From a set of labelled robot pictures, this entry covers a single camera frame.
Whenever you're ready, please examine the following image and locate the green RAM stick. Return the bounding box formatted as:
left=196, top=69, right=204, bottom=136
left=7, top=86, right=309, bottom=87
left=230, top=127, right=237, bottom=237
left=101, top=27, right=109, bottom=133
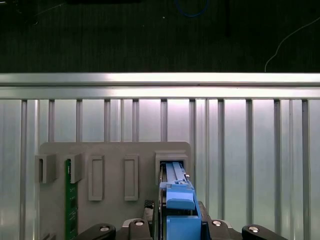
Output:
left=65, top=159, right=79, bottom=237

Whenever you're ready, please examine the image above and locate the hard disk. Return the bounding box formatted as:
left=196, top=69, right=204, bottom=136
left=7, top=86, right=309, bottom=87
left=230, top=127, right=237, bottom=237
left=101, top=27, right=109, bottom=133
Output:
left=158, top=161, right=210, bottom=240

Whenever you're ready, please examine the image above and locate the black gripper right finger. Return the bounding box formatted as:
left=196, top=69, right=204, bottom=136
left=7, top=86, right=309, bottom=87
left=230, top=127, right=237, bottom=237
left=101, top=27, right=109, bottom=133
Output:
left=199, top=201, right=288, bottom=240

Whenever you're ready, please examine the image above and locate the grey parts rack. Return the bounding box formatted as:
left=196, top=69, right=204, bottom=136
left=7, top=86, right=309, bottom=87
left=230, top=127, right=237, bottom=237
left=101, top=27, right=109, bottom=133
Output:
left=34, top=141, right=192, bottom=240

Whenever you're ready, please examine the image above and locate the blue floor cable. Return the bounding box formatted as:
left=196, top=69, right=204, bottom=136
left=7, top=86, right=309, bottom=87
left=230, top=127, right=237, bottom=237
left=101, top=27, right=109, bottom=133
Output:
left=174, top=0, right=210, bottom=18

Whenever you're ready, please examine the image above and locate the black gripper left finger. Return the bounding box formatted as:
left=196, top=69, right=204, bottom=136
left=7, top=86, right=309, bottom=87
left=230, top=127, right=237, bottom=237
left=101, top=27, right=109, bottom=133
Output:
left=76, top=198, right=155, bottom=240

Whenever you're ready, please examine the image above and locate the white floor cable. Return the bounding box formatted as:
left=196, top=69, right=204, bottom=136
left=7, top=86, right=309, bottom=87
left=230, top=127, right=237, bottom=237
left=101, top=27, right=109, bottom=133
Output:
left=264, top=17, right=320, bottom=72

